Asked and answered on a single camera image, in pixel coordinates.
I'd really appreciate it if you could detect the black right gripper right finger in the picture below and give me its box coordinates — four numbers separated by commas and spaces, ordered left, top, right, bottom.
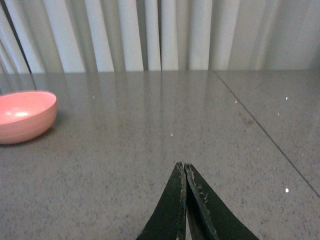
184, 163, 258, 240

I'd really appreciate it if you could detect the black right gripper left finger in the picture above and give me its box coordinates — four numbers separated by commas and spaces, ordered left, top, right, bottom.
137, 162, 187, 240

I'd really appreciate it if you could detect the white pleated curtain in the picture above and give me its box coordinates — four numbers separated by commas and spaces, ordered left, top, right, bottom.
0, 0, 320, 74

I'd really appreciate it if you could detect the pink plastic bowl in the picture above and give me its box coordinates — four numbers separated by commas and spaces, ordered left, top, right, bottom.
0, 90, 58, 145

